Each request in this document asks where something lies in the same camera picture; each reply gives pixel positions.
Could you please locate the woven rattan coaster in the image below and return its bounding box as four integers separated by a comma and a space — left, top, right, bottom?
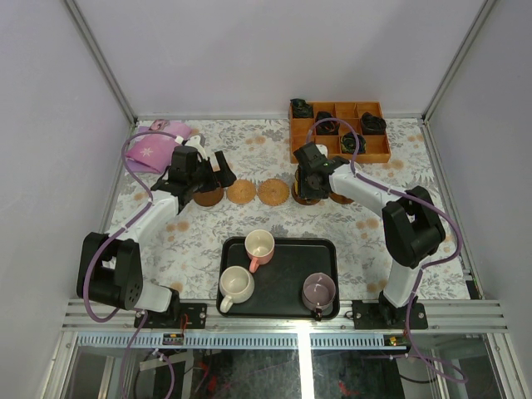
258, 179, 290, 206
226, 179, 256, 204

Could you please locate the dark brown wooden coaster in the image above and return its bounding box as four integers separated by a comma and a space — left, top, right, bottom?
291, 185, 321, 206

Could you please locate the pink ceramic cup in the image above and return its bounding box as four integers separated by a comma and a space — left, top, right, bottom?
244, 229, 275, 273

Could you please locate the cream white ceramic cup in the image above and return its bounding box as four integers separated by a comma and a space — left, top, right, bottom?
219, 266, 255, 313

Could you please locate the purple ceramic cup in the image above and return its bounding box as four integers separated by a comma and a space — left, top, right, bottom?
302, 273, 337, 321

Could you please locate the yellow ceramic cup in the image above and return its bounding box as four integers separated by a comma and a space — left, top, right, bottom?
293, 169, 299, 196

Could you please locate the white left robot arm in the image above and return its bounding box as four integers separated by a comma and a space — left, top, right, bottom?
76, 135, 236, 328

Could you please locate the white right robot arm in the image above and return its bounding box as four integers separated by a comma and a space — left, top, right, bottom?
294, 142, 446, 328

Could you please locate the pink folded cloth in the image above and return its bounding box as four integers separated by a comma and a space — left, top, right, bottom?
126, 119, 192, 174

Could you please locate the rolled dark green sock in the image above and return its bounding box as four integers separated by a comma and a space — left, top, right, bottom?
340, 132, 367, 155

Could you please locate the rolled dark sock with orange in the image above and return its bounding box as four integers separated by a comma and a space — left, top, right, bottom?
315, 111, 339, 135

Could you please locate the orange wooden divider box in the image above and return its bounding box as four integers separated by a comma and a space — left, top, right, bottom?
288, 100, 391, 164

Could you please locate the rolled dark sock top-left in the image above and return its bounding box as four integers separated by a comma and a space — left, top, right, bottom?
290, 98, 314, 119

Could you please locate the rolled dark sock right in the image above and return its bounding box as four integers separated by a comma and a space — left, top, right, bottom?
360, 112, 387, 135

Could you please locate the black plastic tray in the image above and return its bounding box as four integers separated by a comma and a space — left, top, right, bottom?
221, 238, 338, 319

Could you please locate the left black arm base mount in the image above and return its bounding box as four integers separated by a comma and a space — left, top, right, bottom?
143, 303, 208, 331

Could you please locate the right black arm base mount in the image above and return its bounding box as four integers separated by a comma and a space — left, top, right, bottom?
352, 299, 428, 330

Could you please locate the blue slotted cable duct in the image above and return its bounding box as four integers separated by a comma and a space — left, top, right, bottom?
76, 333, 411, 349

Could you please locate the aluminium front rail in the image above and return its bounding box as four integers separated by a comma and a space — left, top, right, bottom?
62, 298, 510, 333

